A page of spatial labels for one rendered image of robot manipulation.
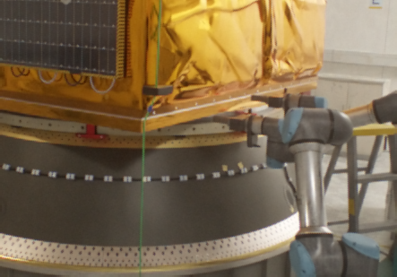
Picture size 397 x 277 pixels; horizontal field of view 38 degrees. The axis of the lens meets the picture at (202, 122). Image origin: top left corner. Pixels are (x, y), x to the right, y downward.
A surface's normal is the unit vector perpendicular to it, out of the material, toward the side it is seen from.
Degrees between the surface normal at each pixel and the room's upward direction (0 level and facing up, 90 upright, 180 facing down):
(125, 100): 97
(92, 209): 62
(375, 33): 90
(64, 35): 90
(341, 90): 90
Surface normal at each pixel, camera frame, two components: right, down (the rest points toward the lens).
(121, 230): 0.11, -0.30
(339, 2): -0.48, 0.14
